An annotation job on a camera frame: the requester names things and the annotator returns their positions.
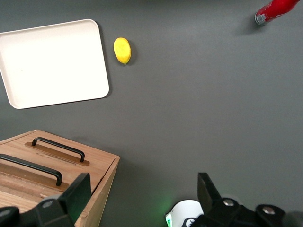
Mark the yellow lemon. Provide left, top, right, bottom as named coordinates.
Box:
left=113, top=37, right=132, bottom=65

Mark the beige rectangular tray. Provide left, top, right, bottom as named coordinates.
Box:
left=0, top=18, right=110, bottom=110

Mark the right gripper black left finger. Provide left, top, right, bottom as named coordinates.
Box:
left=0, top=172, right=92, bottom=227

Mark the wooden drawer cabinet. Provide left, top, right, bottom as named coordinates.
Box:
left=0, top=129, right=120, bottom=227

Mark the black drawer handle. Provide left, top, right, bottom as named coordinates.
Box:
left=0, top=153, right=63, bottom=187
left=31, top=137, right=85, bottom=163

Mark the wooden drawer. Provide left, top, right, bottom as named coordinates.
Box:
left=0, top=131, right=118, bottom=187
left=0, top=151, right=105, bottom=213

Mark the red bottle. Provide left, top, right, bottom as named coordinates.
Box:
left=254, top=0, right=301, bottom=26

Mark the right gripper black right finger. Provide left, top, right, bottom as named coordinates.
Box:
left=189, top=172, right=288, bottom=227

